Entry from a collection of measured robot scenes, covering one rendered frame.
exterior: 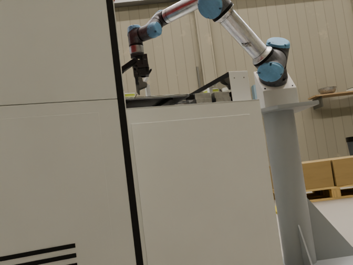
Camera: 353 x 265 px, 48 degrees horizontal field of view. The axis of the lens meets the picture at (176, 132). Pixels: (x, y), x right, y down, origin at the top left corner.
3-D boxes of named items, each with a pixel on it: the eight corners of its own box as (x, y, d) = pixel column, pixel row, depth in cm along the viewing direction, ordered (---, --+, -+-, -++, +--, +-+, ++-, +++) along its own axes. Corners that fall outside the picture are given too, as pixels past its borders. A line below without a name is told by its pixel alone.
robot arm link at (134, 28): (135, 22, 204) (123, 27, 209) (137, 42, 203) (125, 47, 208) (145, 25, 211) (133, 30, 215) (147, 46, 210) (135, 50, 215)
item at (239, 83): (233, 103, 169) (228, 71, 170) (186, 122, 221) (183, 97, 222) (252, 101, 173) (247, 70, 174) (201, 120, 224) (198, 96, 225)
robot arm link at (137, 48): (128, 45, 205) (128, 50, 213) (130, 53, 205) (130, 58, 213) (143, 43, 206) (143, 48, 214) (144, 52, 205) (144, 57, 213)
